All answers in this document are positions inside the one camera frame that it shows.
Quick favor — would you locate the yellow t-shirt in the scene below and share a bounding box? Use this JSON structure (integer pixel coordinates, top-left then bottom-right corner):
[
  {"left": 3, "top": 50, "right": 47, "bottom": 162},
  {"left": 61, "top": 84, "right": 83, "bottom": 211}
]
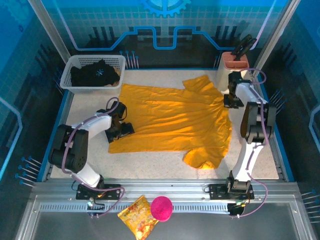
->
[{"left": 107, "top": 74, "right": 233, "bottom": 171}]

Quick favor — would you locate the pink and white knife block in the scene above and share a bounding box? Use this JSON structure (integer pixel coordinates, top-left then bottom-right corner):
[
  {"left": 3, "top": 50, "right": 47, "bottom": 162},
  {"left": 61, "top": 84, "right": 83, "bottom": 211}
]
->
[{"left": 215, "top": 51, "right": 251, "bottom": 92}]

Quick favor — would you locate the tan cloth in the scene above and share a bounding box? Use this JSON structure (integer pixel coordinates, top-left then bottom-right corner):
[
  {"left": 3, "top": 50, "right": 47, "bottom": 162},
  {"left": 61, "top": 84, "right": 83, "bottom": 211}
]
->
[{"left": 103, "top": 65, "right": 123, "bottom": 89}]

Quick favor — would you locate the black t-shirt with blue print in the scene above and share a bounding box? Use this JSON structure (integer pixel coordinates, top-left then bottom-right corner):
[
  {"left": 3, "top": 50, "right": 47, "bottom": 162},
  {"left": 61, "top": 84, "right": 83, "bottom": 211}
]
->
[{"left": 69, "top": 59, "right": 121, "bottom": 88}]

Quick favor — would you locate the white plastic laundry basket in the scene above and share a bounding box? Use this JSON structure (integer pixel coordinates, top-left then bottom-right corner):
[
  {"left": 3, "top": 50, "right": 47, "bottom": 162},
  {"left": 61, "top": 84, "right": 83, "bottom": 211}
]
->
[{"left": 59, "top": 54, "right": 127, "bottom": 95}]

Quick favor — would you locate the pink fuzzy ball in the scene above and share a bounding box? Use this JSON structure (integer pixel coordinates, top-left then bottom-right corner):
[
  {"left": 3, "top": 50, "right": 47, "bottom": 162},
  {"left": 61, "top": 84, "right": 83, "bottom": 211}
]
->
[{"left": 150, "top": 196, "right": 174, "bottom": 223}]

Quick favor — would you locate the yellow orange snack bag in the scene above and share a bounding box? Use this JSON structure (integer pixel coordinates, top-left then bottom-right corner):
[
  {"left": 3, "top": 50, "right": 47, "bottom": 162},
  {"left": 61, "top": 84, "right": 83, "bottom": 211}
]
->
[{"left": 117, "top": 194, "right": 160, "bottom": 240}]

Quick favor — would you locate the black knife handle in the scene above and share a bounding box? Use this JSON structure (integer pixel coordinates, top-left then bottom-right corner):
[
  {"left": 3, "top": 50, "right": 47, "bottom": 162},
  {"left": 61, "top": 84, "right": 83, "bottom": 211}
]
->
[
  {"left": 236, "top": 37, "right": 258, "bottom": 62},
  {"left": 231, "top": 34, "right": 253, "bottom": 56}
]

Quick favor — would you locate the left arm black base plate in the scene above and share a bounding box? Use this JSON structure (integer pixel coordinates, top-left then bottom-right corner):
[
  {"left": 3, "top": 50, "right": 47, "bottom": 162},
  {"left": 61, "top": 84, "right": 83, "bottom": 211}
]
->
[{"left": 75, "top": 183, "right": 122, "bottom": 201}]

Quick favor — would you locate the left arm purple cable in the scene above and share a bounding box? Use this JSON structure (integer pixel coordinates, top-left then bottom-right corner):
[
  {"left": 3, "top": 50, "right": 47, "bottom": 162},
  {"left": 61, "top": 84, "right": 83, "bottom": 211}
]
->
[{"left": 61, "top": 96, "right": 126, "bottom": 219}]

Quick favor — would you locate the aluminium frame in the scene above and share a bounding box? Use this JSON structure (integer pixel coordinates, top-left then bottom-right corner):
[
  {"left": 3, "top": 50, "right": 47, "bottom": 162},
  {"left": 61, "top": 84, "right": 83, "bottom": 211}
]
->
[{"left": 14, "top": 177, "right": 315, "bottom": 240}]

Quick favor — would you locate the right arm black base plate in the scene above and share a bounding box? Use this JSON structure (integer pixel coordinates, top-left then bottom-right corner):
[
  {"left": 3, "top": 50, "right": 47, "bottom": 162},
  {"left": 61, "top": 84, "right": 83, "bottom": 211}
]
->
[{"left": 208, "top": 183, "right": 255, "bottom": 201}]

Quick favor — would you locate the slotted metal cable duct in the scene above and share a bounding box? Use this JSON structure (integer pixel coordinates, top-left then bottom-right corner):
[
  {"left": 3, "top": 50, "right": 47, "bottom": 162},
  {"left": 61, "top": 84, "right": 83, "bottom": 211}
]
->
[{"left": 38, "top": 202, "right": 231, "bottom": 214}]

